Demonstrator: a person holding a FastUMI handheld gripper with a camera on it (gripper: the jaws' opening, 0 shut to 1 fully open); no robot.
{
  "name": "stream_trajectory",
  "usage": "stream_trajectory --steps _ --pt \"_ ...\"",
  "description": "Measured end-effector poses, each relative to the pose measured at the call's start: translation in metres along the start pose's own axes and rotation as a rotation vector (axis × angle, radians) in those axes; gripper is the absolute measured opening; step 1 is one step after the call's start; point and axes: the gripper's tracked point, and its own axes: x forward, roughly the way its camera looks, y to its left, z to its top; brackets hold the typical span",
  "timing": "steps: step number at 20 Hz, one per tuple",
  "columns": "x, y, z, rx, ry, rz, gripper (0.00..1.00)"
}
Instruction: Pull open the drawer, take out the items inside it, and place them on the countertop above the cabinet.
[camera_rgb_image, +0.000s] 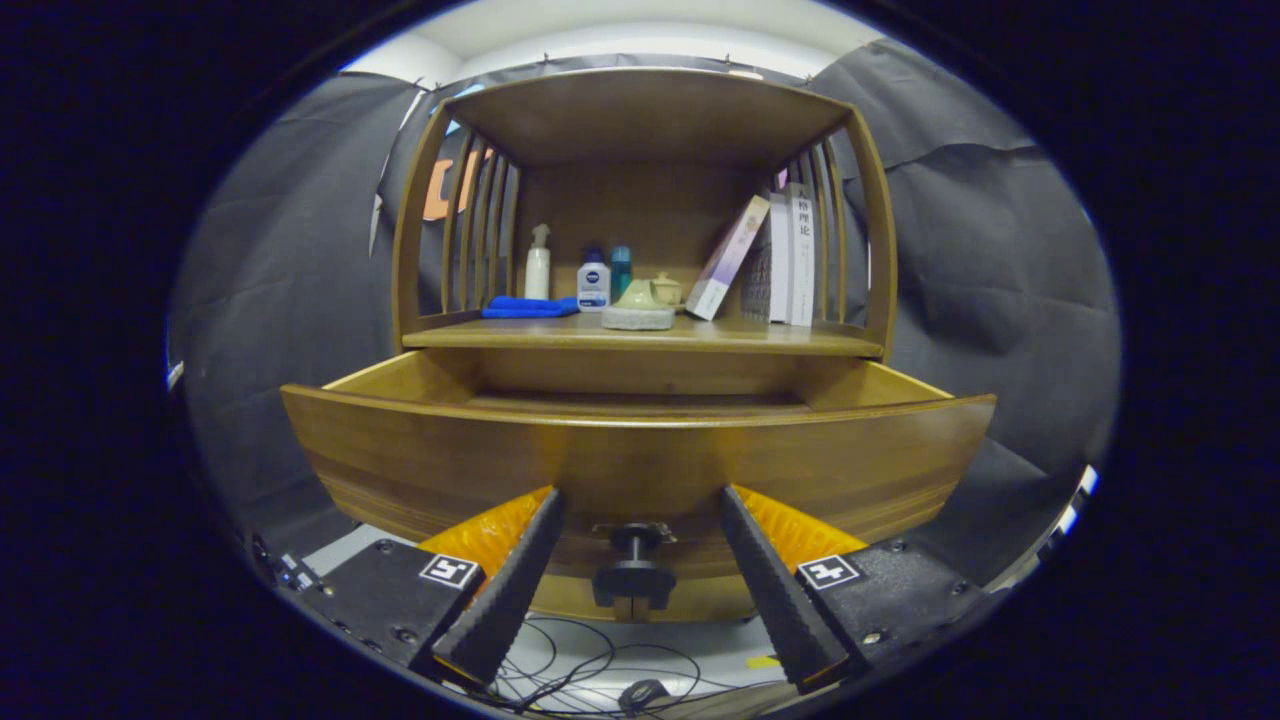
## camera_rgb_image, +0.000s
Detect wooden cabinet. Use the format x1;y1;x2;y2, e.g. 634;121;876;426
392;67;898;623

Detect pink leaning book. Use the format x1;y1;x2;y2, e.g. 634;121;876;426
685;194;772;322

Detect plain white book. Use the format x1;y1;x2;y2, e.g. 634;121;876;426
768;192;793;324

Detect blue folded cloth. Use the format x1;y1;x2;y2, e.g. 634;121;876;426
481;295;581;320

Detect black drawer knob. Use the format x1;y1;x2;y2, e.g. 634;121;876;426
592;521;678;611

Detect white book black characters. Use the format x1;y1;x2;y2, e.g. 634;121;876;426
788;183;817;328

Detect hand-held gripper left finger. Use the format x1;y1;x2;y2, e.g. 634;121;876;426
295;486;568;691

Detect white pump bottle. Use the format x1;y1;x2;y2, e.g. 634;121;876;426
525;223;552;301

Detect wooden countertop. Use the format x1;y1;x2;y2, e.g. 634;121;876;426
402;312;886;358

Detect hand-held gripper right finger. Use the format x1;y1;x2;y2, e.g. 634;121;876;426
720;484;991;694

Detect white lotion bottle blue cap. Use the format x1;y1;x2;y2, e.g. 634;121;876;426
577;247;612;313

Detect wooden drawer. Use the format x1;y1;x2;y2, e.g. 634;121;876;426
280;350;998;591

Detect black backdrop cloth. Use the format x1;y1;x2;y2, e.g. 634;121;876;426
170;40;1121;591

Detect black floor cables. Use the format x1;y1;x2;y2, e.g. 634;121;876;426
440;615;791;717

